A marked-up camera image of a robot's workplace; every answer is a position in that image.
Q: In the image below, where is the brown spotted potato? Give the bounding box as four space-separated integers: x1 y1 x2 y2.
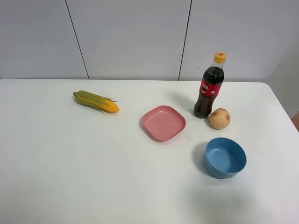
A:
209 108 231 130

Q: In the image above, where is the blue bowl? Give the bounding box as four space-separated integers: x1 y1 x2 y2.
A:
203 137 247 179

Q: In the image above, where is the cola bottle yellow cap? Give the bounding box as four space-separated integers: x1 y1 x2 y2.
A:
194 52 227 119

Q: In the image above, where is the corn cob with husk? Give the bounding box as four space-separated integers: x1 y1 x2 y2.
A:
73 91 120 114

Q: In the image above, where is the pink square plate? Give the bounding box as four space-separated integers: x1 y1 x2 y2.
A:
142 105 186 141

